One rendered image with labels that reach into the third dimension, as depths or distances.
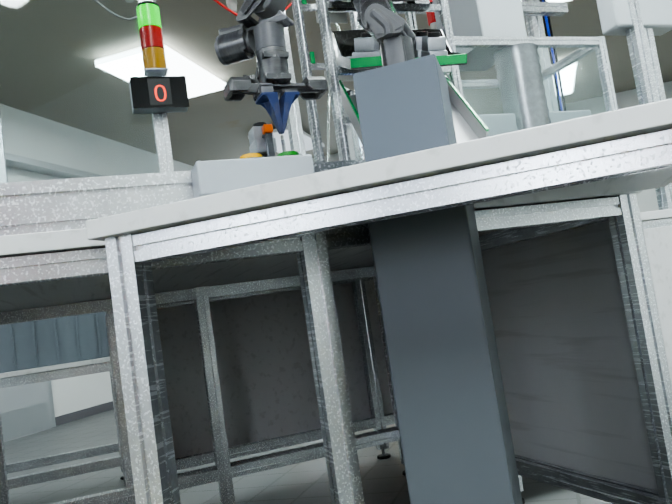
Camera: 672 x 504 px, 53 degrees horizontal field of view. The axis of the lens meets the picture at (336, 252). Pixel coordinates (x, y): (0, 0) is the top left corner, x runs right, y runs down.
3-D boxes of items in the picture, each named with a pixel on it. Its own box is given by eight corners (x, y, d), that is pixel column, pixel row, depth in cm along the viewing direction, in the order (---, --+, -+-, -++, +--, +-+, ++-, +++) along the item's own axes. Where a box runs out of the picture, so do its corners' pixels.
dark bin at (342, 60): (408, 65, 150) (407, 30, 148) (350, 70, 148) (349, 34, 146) (374, 58, 176) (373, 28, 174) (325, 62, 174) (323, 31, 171)
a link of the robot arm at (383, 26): (417, 47, 122) (412, 13, 122) (405, 30, 113) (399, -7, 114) (382, 56, 124) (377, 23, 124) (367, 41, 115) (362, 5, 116)
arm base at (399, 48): (416, 65, 114) (410, 31, 115) (378, 74, 116) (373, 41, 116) (423, 77, 121) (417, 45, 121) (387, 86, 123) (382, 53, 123)
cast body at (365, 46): (385, 63, 153) (384, 31, 151) (380, 65, 150) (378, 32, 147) (349, 64, 156) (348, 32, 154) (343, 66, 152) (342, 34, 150)
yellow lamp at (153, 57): (168, 67, 151) (165, 46, 151) (145, 67, 149) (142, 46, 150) (166, 75, 156) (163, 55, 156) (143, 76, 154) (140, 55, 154)
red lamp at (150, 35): (165, 45, 151) (162, 24, 152) (142, 45, 150) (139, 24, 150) (163, 54, 156) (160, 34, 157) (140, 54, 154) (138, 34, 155)
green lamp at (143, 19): (162, 24, 152) (160, 3, 152) (139, 24, 150) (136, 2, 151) (160, 33, 157) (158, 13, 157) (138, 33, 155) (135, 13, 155)
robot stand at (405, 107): (454, 174, 108) (434, 53, 109) (369, 191, 112) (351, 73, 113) (464, 186, 121) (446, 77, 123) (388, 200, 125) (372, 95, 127)
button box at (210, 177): (317, 186, 122) (312, 152, 123) (200, 195, 115) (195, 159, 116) (305, 194, 129) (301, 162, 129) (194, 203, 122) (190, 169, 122)
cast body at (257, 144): (277, 151, 144) (273, 119, 145) (257, 152, 142) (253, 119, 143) (268, 161, 152) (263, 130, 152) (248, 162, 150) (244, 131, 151)
